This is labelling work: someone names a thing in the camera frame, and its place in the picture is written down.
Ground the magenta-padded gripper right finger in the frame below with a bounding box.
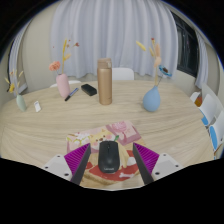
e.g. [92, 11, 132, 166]
[131, 142, 184, 186]

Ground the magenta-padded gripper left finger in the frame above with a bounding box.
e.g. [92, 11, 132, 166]
[42, 142, 92, 186]

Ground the black computer mouse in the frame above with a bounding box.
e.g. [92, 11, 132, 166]
[97, 140, 121, 174]

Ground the blue vase with dried flowers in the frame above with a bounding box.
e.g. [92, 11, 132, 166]
[135, 37, 174, 113]

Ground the black and blue marker pen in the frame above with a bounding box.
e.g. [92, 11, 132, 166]
[64, 87, 80, 102]

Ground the white remote control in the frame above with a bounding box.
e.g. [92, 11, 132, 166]
[33, 100, 42, 113]

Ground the black rectangular case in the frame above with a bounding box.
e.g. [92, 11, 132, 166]
[80, 83, 98, 97]

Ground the pink vase with dried flowers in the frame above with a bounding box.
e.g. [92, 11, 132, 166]
[48, 37, 81, 99]

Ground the white chair with blue seat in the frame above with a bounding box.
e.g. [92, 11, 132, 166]
[198, 93, 218, 127]
[209, 111, 224, 152]

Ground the tan insulated drink bottle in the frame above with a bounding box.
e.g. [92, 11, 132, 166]
[96, 57, 113, 106]

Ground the narrow white curtain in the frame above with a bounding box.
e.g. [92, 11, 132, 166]
[194, 31, 209, 89]
[8, 19, 34, 94]

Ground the dark window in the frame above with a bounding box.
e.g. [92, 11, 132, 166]
[171, 11, 200, 78]

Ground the wide white curtain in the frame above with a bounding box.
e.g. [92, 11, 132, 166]
[49, 0, 179, 79]

